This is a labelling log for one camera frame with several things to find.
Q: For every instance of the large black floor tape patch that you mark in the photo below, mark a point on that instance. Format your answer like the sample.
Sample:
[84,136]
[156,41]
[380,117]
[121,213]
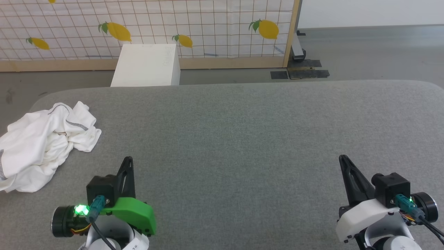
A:
[308,74]

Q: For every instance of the metal partition foot with caster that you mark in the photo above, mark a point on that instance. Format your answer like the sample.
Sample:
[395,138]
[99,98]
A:
[297,52]

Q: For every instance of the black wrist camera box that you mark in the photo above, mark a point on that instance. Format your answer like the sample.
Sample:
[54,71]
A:
[101,189]
[392,187]

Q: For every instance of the white garment with grey stitching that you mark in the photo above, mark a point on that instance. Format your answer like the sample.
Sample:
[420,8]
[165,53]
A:
[38,146]

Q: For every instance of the white box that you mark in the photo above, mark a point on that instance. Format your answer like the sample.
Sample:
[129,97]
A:
[145,66]

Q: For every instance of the grey fabric sofa cushion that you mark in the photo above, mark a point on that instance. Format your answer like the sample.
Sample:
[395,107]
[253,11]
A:
[236,146]

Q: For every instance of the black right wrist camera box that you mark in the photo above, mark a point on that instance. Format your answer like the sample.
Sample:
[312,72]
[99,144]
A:
[392,187]

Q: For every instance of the small black floor tape patch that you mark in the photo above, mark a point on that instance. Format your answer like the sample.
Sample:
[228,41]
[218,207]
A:
[279,75]

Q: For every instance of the lemon print partition screen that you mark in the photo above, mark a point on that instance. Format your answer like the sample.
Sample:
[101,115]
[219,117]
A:
[208,24]

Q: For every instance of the narrow black floor tape patch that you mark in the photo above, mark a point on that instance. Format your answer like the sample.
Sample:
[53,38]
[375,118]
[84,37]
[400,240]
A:
[307,63]

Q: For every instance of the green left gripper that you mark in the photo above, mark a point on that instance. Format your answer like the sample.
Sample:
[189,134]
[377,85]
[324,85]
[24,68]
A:
[135,211]

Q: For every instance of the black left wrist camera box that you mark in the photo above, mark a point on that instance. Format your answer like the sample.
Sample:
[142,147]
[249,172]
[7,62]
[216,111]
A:
[101,189]

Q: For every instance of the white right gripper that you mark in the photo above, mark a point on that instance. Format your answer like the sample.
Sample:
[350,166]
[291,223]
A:
[364,217]

